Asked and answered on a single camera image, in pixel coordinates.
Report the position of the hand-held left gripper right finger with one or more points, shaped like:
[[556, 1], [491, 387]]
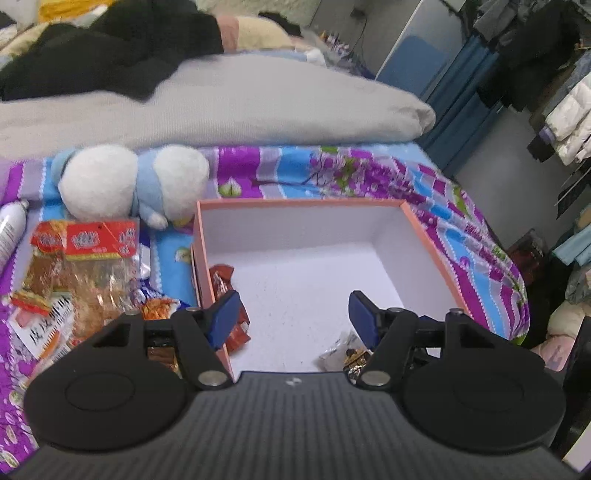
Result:
[[362, 318]]

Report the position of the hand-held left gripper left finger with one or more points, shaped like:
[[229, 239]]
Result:
[[226, 318]]

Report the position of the dark red snack packet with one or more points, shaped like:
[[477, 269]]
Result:
[[221, 277]]

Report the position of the small clear candy packet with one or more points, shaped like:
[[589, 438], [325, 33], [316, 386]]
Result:
[[337, 355]]

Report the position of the blue snack packet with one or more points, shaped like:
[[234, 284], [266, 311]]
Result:
[[159, 307]]

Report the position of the orange snack packet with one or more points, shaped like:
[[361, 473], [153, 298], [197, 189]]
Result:
[[161, 355]]

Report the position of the pink cardboard box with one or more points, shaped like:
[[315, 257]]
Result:
[[300, 258]]

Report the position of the clear red label snack packet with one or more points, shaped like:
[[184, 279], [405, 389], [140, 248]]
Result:
[[92, 240]]

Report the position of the white snack packet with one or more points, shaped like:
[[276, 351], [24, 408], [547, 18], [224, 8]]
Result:
[[46, 327]]

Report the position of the red yellow snack packet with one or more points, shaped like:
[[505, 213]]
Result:
[[30, 302]]

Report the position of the purple floral bedsheet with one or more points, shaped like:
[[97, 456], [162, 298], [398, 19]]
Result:
[[369, 175]]

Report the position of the white and blue plush toy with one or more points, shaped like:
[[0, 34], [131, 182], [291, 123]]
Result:
[[97, 184]]

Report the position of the pile of folded clothes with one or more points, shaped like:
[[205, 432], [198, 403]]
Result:
[[572, 286]]

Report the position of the grey duvet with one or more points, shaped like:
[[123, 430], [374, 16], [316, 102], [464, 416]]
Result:
[[254, 101]]

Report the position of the blue curtain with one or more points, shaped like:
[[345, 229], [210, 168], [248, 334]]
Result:
[[466, 115]]

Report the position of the white spray can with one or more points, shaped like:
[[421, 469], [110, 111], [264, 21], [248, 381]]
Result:
[[9, 226]]

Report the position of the blue foam panel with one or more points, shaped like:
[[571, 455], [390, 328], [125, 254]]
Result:
[[411, 64]]

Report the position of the group of small bottles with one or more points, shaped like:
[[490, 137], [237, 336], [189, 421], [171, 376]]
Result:
[[334, 44]]

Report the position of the pink beige pillow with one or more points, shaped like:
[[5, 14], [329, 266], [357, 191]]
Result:
[[258, 30]]

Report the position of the black coat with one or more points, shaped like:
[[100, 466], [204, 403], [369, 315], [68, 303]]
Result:
[[115, 46]]

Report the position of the white wardrobe cabinet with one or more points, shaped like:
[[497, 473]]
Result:
[[415, 23]]

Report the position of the row of hanging clothes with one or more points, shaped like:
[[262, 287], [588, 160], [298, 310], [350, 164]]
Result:
[[531, 55]]

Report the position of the yellow cloth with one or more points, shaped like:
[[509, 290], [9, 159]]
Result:
[[60, 9]]

